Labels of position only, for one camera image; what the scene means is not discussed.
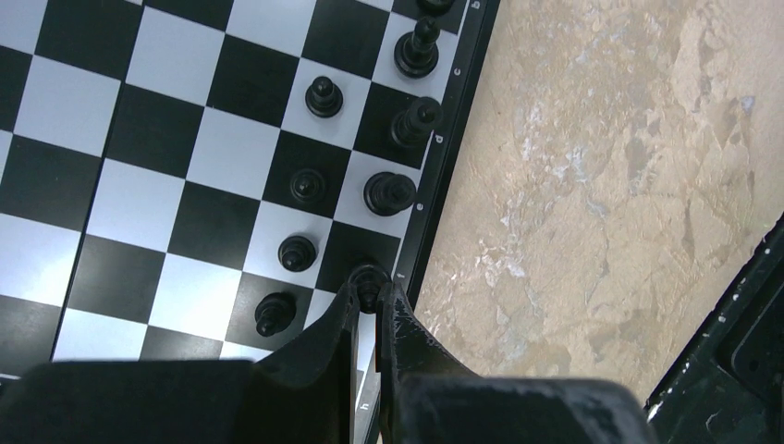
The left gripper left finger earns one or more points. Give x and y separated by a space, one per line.
302 393

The black bishop on board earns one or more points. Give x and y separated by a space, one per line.
416 53

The black pawn on board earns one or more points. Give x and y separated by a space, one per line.
307 186
274 313
323 98
296 253

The black queen on board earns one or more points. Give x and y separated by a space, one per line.
414 124

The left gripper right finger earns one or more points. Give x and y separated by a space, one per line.
428 396

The black white chess board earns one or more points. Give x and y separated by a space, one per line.
146 153

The black bishop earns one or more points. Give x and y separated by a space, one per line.
368 279
416 53

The black chess king piece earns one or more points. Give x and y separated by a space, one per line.
387 193

